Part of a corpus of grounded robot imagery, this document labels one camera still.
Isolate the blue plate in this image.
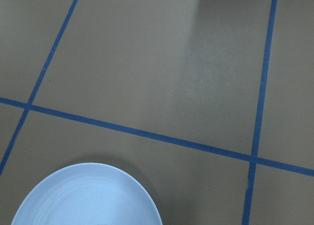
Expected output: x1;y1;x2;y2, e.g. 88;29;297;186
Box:
12;163;162;225

